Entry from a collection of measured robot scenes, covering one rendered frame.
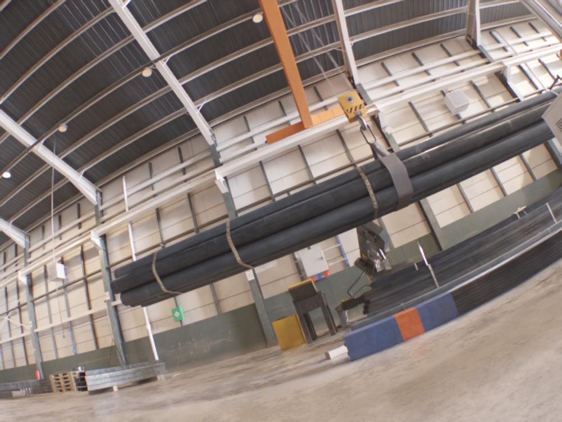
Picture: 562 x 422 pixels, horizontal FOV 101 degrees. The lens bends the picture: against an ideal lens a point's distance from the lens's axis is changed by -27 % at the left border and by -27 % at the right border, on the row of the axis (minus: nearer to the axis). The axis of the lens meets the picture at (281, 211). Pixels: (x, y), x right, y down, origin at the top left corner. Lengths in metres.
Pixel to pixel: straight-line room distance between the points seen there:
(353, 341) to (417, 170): 1.57
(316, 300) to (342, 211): 2.78
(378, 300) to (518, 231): 1.66
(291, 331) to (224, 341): 5.17
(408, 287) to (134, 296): 2.71
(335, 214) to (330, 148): 8.72
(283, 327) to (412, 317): 4.12
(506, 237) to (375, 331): 1.99
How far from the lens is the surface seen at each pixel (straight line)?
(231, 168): 10.96
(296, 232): 2.75
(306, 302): 5.33
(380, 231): 5.08
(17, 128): 13.41
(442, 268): 3.22
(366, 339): 2.02
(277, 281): 10.35
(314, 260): 9.82
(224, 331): 10.76
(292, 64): 8.40
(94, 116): 12.71
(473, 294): 2.12
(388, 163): 2.86
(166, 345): 11.90
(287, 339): 5.92
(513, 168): 12.43
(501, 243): 3.49
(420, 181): 2.88
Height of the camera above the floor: 0.32
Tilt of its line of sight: 21 degrees up
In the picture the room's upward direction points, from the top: 20 degrees counter-clockwise
